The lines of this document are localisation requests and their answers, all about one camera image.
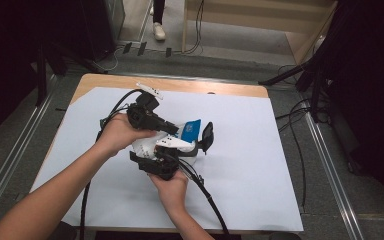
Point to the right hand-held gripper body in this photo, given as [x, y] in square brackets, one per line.
[165, 165]

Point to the black curtain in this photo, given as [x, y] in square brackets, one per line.
[373, 83]
[13, 50]

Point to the metal floor rail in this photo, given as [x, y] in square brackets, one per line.
[333, 173]
[16, 156]

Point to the wooden shelf unit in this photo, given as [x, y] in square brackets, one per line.
[246, 16]

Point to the white paper sheet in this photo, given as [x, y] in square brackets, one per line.
[246, 166]

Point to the person's left hand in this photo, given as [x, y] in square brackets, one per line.
[116, 133]

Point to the person's right hand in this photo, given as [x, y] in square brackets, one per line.
[173, 191]

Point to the dark cabinet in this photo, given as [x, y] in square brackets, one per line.
[103, 23]

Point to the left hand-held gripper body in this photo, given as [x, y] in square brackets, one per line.
[140, 115]

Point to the black tape strip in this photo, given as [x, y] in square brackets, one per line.
[142, 48]
[127, 47]
[168, 52]

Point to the black metal stand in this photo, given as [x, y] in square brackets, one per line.
[41, 76]
[315, 86]

